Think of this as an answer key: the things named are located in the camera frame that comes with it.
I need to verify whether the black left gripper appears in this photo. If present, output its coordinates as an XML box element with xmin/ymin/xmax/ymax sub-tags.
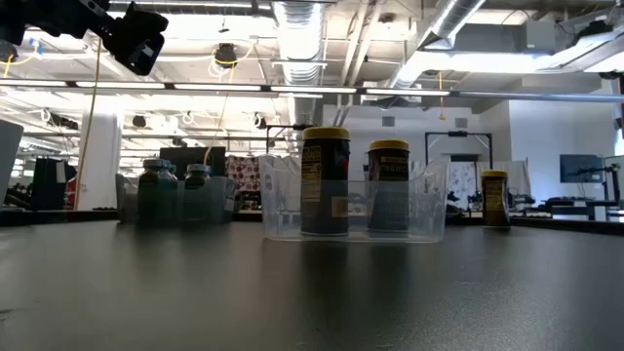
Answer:
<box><xmin>100</xmin><ymin>1</ymin><xmax>170</xmax><ymax>77</ymax></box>

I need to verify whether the black metal rig frame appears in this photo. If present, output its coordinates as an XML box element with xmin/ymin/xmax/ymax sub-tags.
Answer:
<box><xmin>424</xmin><ymin>130</ymin><xmax>493</xmax><ymax>170</ymax></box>
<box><xmin>265</xmin><ymin>124</ymin><xmax>306</xmax><ymax>155</ymax></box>

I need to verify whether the silver spiral ventilation duct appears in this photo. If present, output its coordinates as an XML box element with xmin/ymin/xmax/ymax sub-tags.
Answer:
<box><xmin>389</xmin><ymin>0</ymin><xmax>488</xmax><ymax>89</ymax></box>
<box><xmin>272</xmin><ymin>0</ymin><xmax>327</xmax><ymax>128</ymax></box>

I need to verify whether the long ceiling light rail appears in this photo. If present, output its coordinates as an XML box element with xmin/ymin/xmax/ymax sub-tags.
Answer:
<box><xmin>0</xmin><ymin>77</ymin><xmax>624</xmax><ymax>104</ymax></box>

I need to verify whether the dark wall screen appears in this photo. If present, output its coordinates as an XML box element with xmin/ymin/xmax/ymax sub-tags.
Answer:
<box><xmin>559</xmin><ymin>153</ymin><xmax>605</xmax><ymax>184</ymax></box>

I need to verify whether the black ceiling-mounted camera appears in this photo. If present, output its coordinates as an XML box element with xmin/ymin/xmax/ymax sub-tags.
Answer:
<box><xmin>214</xmin><ymin>42</ymin><xmax>239</xmax><ymax>68</ymax></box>

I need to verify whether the long yellow cable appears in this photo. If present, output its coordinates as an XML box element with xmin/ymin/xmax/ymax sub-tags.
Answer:
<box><xmin>72</xmin><ymin>38</ymin><xmax>103</xmax><ymax>211</ymax></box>

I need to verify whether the white cloth partition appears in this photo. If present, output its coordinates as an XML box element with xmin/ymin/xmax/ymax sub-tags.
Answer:
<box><xmin>448</xmin><ymin>159</ymin><xmax>532</xmax><ymax>211</ymax></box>

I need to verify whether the black background cabinet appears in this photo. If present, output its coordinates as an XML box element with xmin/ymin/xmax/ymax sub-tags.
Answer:
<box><xmin>30</xmin><ymin>156</ymin><xmax>78</xmax><ymax>212</ymax></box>

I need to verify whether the black computer monitor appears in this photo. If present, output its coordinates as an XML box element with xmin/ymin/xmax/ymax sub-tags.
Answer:
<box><xmin>158</xmin><ymin>145</ymin><xmax>228</xmax><ymax>179</ymax></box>

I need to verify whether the dark translucent plastic bin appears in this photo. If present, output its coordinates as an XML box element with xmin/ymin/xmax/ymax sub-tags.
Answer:
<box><xmin>115</xmin><ymin>174</ymin><xmax>237</xmax><ymax>225</ymax></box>

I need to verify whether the clear plastic bin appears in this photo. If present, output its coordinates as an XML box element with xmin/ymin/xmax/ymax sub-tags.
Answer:
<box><xmin>257</xmin><ymin>153</ymin><xmax>451</xmax><ymax>244</ymax></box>

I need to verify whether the black ceiling-hung device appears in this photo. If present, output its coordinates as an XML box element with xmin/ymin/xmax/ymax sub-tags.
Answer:
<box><xmin>0</xmin><ymin>37</ymin><xmax>20</xmax><ymax>63</ymax></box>

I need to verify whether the yellow hanging power plug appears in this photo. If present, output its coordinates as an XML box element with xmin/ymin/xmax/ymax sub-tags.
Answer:
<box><xmin>437</xmin><ymin>70</ymin><xmax>448</xmax><ymax>121</ymax></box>

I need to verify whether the white plastic bin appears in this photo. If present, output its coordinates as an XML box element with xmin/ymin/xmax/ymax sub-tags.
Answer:
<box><xmin>0</xmin><ymin>120</ymin><xmax>25</xmax><ymax>207</ymax></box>

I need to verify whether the red patterned white panel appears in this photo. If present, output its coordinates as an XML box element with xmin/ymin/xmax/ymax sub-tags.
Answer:
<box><xmin>225</xmin><ymin>154</ymin><xmax>263</xmax><ymax>212</ymax></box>

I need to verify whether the yellow-lidded dark spice jar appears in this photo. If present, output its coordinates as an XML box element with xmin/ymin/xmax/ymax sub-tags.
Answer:
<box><xmin>481</xmin><ymin>169</ymin><xmax>512</xmax><ymax>228</ymax></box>
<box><xmin>366</xmin><ymin>138</ymin><xmax>411</xmax><ymax>234</ymax></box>
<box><xmin>299</xmin><ymin>126</ymin><xmax>352</xmax><ymax>237</ymax></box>

